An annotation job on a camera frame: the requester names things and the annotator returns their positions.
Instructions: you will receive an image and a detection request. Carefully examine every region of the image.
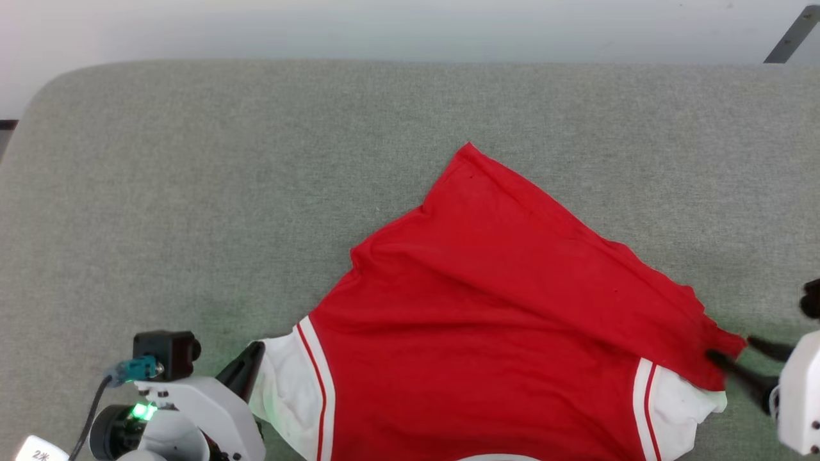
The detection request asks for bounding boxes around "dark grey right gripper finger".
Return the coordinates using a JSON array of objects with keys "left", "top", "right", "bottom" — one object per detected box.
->
[
  {"left": 746, "top": 335, "right": 796, "bottom": 363},
  {"left": 705, "top": 349, "right": 780, "bottom": 414}
]

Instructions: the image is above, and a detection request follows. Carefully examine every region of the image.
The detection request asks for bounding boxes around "red and white jersey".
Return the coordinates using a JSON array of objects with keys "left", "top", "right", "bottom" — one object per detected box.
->
[{"left": 249, "top": 142, "right": 748, "bottom": 461}]

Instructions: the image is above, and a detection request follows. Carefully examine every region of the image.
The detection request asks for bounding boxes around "grey metal diagonal brace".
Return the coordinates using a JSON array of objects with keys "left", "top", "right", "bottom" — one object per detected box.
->
[{"left": 764, "top": 5, "right": 820, "bottom": 63}]

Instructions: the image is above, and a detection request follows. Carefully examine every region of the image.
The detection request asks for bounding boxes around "grey fabric sofa cushion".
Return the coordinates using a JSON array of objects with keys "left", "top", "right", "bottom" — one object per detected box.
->
[{"left": 0, "top": 60, "right": 820, "bottom": 461}]

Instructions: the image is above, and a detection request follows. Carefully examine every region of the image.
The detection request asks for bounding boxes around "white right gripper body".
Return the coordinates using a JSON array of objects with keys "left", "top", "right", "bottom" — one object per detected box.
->
[{"left": 772, "top": 330, "right": 820, "bottom": 457}]

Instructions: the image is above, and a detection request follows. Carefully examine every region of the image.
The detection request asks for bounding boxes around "white cable label tag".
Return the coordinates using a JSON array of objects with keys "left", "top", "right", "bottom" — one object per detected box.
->
[{"left": 14, "top": 435, "right": 70, "bottom": 461}]

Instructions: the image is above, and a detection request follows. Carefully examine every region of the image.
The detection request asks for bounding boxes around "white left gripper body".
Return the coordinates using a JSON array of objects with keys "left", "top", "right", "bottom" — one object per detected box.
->
[{"left": 90, "top": 376, "right": 267, "bottom": 461}]

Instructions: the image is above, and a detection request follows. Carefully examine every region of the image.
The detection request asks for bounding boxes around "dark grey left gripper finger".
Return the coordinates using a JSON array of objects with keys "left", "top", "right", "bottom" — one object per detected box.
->
[{"left": 216, "top": 341, "right": 266, "bottom": 404}]

